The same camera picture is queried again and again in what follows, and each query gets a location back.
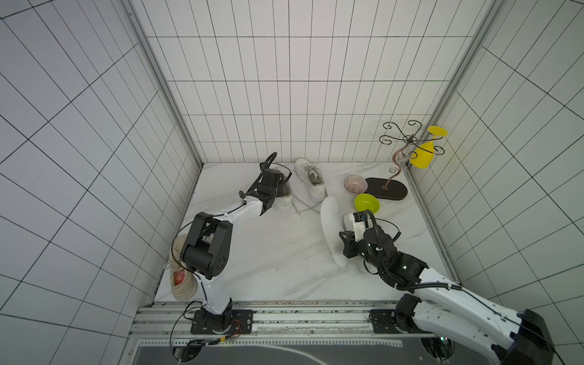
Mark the white sneaker with laces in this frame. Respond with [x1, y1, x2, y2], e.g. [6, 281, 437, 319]
[294, 158, 326, 202]

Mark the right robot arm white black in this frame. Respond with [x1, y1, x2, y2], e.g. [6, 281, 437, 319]
[339, 210, 557, 364]

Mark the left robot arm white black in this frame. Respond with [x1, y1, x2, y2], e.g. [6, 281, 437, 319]
[172, 152, 292, 327]

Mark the lime green plastic bowl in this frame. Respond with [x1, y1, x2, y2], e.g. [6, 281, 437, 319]
[354, 193, 381, 214]

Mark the black oval stand base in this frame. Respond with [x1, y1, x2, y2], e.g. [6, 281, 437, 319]
[366, 177, 408, 201]

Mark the pink marbled bowl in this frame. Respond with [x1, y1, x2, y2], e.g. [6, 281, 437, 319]
[344, 175, 368, 196]

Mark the yellow plastic goblet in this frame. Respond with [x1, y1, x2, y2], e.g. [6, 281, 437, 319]
[410, 126, 449, 169]

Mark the curly metal cup stand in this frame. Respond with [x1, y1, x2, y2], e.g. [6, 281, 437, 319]
[380, 120, 431, 179]

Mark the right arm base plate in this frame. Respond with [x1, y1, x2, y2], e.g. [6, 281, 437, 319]
[369, 309, 431, 335]

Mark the beige shoe near wall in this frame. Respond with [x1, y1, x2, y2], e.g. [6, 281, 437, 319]
[167, 234, 198, 301]

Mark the aluminium rail frame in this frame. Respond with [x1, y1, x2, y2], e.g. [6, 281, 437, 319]
[123, 301, 461, 362]

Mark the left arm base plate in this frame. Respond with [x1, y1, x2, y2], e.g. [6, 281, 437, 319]
[190, 309, 254, 335]

